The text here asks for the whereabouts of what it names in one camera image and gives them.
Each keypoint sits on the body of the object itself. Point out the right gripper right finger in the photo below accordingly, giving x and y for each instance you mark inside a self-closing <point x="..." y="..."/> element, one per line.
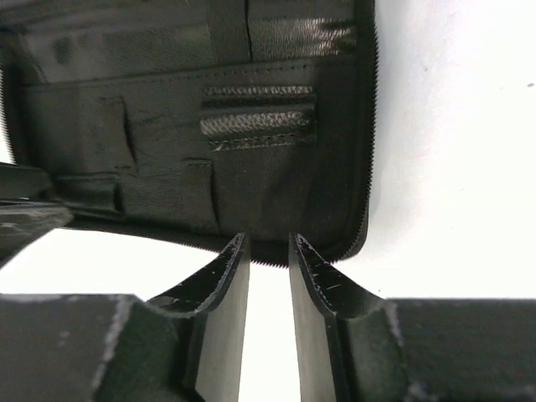
<point x="355" y="346"/>

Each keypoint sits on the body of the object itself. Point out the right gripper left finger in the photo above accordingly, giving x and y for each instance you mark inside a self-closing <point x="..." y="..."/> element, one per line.
<point x="185" y="344"/>

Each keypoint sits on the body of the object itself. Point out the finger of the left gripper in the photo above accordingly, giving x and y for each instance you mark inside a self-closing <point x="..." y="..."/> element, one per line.
<point x="26" y="213"/>

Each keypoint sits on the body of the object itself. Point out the black zip tool case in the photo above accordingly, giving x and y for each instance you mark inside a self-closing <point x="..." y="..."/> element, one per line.
<point x="192" y="121"/>

